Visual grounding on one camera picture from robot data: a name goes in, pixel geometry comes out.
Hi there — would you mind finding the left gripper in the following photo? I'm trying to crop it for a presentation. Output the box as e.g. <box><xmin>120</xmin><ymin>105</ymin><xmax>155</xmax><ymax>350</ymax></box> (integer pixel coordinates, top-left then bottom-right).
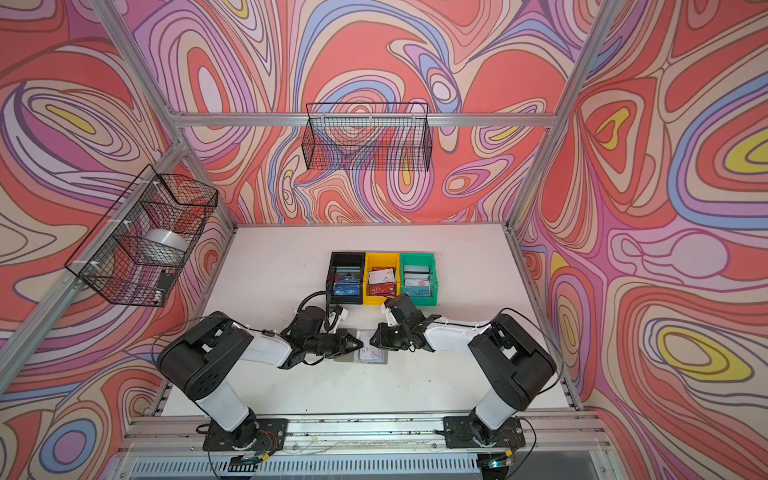
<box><xmin>302</xmin><ymin>330</ymin><xmax>364</xmax><ymax>360</ymax></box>

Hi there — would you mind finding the grey card holder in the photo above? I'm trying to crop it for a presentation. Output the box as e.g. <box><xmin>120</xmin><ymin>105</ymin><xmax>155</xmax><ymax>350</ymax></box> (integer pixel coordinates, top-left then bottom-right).
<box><xmin>335</xmin><ymin>329</ymin><xmax>388</xmax><ymax>365</ymax></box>

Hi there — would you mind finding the white vip card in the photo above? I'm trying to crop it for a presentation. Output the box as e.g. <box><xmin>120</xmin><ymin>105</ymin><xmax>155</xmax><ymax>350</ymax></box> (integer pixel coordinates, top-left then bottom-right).
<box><xmin>368</xmin><ymin>267</ymin><xmax>396</xmax><ymax>284</ymax></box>
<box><xmin>357</xmin><ymin>330</ymin><xmax>387</xmax><ymax>364</ymax></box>

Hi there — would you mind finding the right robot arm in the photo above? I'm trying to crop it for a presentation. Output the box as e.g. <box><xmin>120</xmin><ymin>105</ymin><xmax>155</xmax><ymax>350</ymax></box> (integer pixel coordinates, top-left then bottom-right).
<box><xmin>370</xmin><ymin>307</ymin><xmax>558</xmax><ymax>448</ymax></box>

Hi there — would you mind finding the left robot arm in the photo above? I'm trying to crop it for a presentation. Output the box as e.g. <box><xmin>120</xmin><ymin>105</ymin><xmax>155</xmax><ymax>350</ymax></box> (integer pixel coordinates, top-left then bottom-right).
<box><xmin>153</xmin><ymin>306</ymin><xmax>364</xmax><ymax>450</ymax></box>

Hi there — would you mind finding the red VIP card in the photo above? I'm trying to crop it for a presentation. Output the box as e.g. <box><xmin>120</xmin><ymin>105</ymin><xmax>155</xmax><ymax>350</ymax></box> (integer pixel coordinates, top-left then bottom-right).
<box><xmin>367</xmin><ymin>282</ymin><xmax>397</xmax><ymax>298</ymax></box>

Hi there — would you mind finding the blue card in black bin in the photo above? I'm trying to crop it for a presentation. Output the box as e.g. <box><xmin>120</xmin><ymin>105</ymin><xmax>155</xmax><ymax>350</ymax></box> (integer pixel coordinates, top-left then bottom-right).
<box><xmin>333</xmin><ymin>283</ymin><xmax>361</xmax><ymax>297</ymax></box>

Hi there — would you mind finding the white VIP card in bin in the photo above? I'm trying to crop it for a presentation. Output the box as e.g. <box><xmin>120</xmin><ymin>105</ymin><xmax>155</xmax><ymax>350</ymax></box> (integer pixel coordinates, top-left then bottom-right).
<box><xmin>368</xmin><ymin>267</ymin><xmax>396</xmax><ymax>284</ymax></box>

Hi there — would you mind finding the yellow storage bin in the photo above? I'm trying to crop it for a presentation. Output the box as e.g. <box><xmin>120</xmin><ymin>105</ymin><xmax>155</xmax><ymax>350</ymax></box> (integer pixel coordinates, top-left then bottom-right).
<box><xmin>363</xmin><ymin>252</ymin><xmax>401</xmax><ymax>305</ymax></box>

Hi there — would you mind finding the black storage bin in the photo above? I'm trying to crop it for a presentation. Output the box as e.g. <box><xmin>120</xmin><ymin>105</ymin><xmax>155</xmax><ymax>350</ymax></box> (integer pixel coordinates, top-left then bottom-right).
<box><xmin>325</xmin><ymin>251</ymin><xmax>366</xmax><ymax>305</ymax></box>

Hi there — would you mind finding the white tape roll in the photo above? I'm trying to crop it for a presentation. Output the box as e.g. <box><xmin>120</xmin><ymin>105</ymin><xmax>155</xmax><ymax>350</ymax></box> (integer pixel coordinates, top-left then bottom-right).
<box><xmin>139</xmin><ymin>229</ymin><xmax>189</xmax><ymax>266</ymax></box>

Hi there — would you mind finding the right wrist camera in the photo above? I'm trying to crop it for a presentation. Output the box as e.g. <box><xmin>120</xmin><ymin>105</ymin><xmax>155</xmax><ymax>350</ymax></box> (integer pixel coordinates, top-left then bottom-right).
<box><xmin>382</xmin><ymin>294</ymin><xmax>426</xmax><ymax>328</ymax></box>

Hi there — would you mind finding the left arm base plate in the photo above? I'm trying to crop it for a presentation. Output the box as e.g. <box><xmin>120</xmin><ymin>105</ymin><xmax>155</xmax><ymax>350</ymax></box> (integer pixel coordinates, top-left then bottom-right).
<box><xmin>203</xmin><ymin>418</ymin><xmax>289</xmax><ymax>453</ymax></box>

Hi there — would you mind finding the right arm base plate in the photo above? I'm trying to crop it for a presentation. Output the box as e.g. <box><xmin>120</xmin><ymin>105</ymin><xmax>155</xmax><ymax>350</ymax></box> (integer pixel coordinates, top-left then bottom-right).
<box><xmin>435</xmin><ymin>415</ymin><xmax>526</xmax><ymax>451</ymax></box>

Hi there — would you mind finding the black wire basket back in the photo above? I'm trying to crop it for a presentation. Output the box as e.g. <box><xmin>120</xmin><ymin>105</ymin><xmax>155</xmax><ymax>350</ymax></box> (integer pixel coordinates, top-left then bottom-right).
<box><xmin>301</xmin><ymin>101</ymin><xmax>433</xmax><ymax>172</ymax></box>

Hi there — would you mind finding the black wire basket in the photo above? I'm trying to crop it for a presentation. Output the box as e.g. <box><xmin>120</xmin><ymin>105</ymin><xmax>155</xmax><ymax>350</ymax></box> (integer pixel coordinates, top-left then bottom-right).
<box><xmin>65</xmin><ymin>166</ymin><xmax>219</xmax><ymax>308</ymax></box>
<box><xmin>301</xmin><ymin>101</ymin><xmax>433</xmax><ymax>172</ymax></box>

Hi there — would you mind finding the black wire basket left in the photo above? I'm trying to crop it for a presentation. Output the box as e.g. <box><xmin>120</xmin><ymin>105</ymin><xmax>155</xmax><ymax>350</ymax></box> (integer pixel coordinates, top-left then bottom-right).
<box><xmin>65</xmin><ymin>166</ymin><xmax>219</xmax><ymax>308</ymax></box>

